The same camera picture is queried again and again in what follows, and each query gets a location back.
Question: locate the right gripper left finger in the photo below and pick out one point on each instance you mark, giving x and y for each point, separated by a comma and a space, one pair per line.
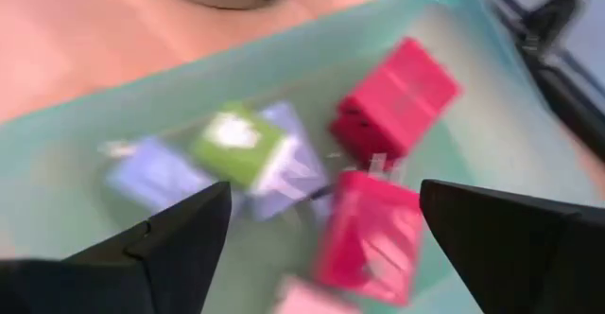
118, 285

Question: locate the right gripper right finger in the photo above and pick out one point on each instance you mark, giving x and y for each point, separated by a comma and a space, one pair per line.
520, 257

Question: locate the purple block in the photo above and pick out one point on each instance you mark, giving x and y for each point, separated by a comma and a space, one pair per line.
156, 177

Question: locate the teal translucent plastic bin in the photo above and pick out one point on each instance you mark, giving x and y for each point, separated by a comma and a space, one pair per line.
57, 186

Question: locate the red block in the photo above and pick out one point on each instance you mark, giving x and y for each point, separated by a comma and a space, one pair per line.
368, 238
397, 101

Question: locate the green and white block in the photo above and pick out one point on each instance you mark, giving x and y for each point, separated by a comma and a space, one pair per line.
236, 148

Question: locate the pink block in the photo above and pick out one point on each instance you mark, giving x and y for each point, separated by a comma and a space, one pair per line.
312, 300

